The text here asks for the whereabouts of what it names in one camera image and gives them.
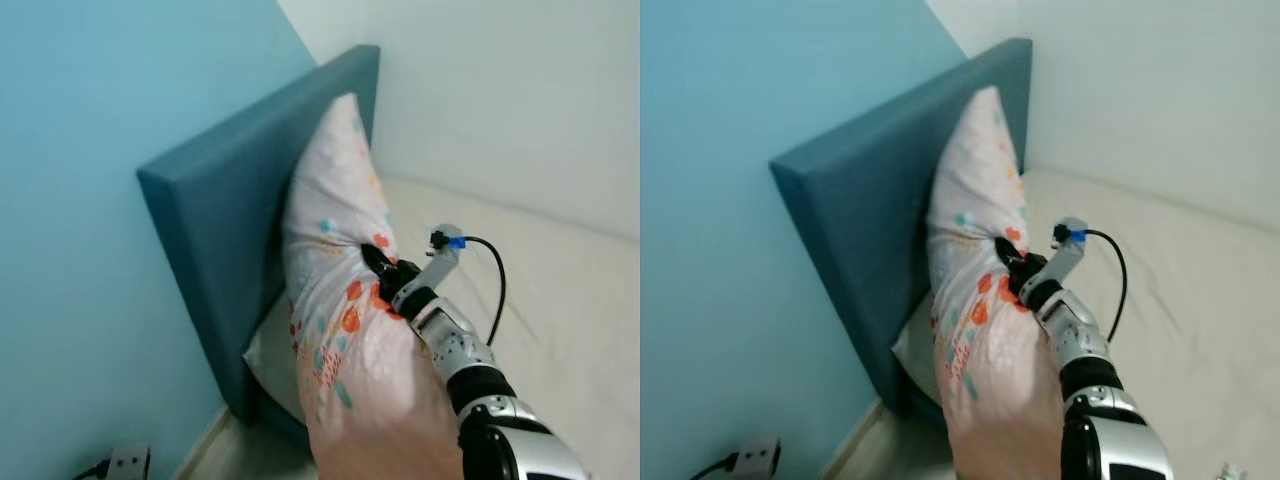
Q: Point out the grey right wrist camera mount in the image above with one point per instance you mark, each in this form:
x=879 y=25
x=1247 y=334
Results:
x=1063 y=255
x=438 y=262

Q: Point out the dark teal bed base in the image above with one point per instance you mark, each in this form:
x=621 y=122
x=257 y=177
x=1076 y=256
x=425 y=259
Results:
x=272 y=415
x=918 y=410

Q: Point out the pink pillow with coloured spots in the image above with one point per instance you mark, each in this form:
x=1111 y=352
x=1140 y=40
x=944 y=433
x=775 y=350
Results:
x=340 y=190
x=975 y=190

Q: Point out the small white green item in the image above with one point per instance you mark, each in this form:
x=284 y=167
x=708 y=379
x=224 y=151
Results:
x=1230 y=471

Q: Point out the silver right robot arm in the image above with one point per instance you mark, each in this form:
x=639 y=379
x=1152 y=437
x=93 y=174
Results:
x=1085 y=345
x=470 y=350

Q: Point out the cream sheeted bed mattress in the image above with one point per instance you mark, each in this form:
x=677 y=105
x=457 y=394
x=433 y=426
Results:
x=570 y=310
x=1200 y=300

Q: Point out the teal upholstered headboard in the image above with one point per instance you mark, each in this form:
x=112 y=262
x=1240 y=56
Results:
x=220 y=210
x=860 y=200

